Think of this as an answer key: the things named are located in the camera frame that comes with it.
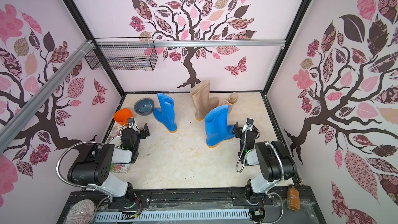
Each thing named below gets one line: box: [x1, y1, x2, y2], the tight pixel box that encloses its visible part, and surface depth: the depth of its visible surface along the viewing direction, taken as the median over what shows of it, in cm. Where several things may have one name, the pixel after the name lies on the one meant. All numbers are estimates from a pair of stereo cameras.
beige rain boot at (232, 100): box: [222, 92, 238, 114], surface depth 86 cm
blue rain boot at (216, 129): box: [204, 104, 236, 148], surface depth 81 cm
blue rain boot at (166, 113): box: [153, 92, 178, 133], surface depth 85 cm
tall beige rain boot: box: [190, 79, 220, 121], surface depth 95 cm
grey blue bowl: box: [133, 98, 155, 116], surface depth 109 cm
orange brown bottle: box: [287, 184, 301, 212], surface depth 72 cm
